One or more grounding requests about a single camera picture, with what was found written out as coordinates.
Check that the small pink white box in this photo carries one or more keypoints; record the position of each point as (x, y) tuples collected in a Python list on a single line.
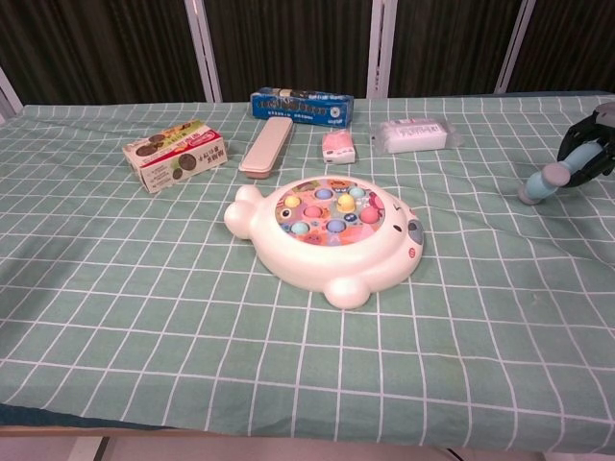
[(338, 146)]

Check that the light blue toy mallet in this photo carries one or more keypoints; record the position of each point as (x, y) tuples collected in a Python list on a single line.
[(543, 185)]

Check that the beige long cutlery case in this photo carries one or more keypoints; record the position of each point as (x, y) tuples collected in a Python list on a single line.
[(266, 146)]

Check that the white plastic-wrapped pack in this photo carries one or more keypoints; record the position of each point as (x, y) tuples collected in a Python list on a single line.
[(415, 135)]

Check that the white whale whack-a-mole toy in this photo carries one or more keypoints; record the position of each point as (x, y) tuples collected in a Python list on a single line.
[(307, 259)]

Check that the green checkered tablecloth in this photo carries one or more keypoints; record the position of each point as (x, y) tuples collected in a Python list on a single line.
[(144, 312)]

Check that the cookie box with pink label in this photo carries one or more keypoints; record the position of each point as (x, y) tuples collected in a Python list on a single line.
[(178, 158)]

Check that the blue cookie package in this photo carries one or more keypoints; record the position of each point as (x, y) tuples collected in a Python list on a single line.
[(300, 108)]

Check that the white partition frame post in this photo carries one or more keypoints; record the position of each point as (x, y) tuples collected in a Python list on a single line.
[(382, 48), (515, 48), (204, 48), (9, 93)]

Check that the black grey right robot hand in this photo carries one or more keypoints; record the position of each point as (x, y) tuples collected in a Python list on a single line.
[(606, 144)]

